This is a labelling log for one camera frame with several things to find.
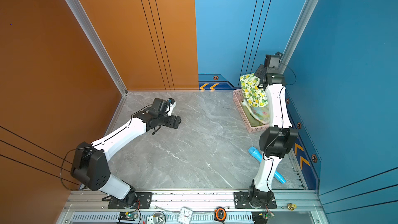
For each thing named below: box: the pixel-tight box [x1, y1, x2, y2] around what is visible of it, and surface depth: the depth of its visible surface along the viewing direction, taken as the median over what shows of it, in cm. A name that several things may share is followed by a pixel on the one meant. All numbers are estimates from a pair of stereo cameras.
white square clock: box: [177, 206, 193, 224], surface depth 70 cm
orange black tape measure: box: [214, 206, 227, 224], surface depth 69 cm
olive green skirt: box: [242, 105, 264, 128], surface depth 100 cm
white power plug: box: [146, 211, 166, 224], surface depth 65 cm
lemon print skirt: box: [240, 72, 269, 108], surface depth 89 cm
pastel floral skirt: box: [246, 104, 270, 124], surface depth 103 cm
